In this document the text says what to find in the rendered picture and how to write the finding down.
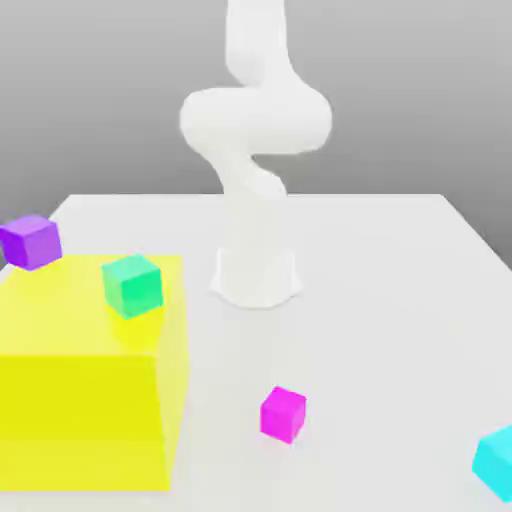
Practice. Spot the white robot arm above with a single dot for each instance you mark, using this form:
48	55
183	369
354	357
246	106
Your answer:
256	120

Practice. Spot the small green cube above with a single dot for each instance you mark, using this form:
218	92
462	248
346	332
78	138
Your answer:
134	286

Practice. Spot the small magenta cube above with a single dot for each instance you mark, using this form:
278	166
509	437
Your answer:
282	414

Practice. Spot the small purple cube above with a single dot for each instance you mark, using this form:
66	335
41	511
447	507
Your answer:
32	242

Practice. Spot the small cyan cube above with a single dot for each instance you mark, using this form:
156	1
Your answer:
496	462

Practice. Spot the large yellow box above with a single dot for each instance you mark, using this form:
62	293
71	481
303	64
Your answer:
76	416

